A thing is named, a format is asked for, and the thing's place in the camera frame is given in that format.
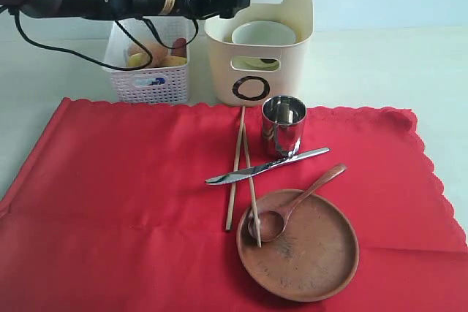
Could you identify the brown egg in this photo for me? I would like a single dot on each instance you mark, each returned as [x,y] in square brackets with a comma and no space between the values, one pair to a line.
[135,49]

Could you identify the wooden chopstick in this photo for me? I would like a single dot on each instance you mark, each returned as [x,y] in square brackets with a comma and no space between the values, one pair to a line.
[230,207]
[252,191]

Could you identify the cream plastic bin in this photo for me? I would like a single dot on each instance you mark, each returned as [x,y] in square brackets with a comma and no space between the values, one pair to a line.
[244,74]

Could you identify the breaded fried chicken piece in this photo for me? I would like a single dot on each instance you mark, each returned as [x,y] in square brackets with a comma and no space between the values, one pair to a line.
[158,53]

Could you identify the red sausage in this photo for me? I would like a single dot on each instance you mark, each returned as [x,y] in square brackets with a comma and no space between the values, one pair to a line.
[179,47]

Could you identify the silver table knife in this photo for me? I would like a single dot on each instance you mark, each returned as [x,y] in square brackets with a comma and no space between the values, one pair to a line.
[235,176]

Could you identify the blue white milk carton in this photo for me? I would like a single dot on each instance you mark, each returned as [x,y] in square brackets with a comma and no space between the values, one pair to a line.
[147,82]

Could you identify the stainless steel cup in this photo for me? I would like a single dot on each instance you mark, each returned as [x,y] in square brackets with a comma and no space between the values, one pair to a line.
[283,120]

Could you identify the wooden spoon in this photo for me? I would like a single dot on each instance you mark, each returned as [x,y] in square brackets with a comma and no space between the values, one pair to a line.
[271,220]

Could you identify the white perforated plastic basket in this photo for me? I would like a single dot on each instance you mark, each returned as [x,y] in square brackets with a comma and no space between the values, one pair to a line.
[166,84]

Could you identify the yellow cheese wedge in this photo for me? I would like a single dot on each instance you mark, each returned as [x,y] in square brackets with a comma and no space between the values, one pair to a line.
[173,61]

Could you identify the yellow lemon with sticker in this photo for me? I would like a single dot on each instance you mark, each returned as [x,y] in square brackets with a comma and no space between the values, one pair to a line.
[137,60]

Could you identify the round wooden plate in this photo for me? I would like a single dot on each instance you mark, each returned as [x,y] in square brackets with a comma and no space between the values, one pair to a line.
[313,259]

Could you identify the red scalloped tablecloth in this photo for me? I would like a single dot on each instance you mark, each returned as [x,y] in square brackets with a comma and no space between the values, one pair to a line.
[111,212]

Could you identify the pale green ceramic bowl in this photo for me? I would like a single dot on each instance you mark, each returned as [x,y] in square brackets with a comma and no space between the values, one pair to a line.
[263,32]

